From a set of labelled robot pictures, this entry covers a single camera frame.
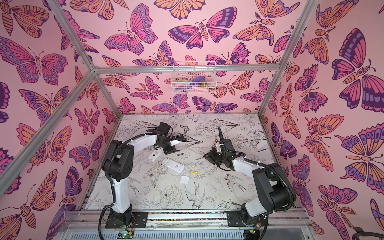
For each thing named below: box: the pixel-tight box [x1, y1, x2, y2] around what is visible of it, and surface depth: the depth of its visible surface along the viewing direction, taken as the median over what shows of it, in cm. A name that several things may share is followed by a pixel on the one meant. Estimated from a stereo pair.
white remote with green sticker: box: [147, 148, 163, 161], surface depth 98 cm
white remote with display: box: [161, 157, 185, 174], surface depth 94 cm
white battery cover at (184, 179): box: [180, 176, 189, 184], surface depth 89 cm
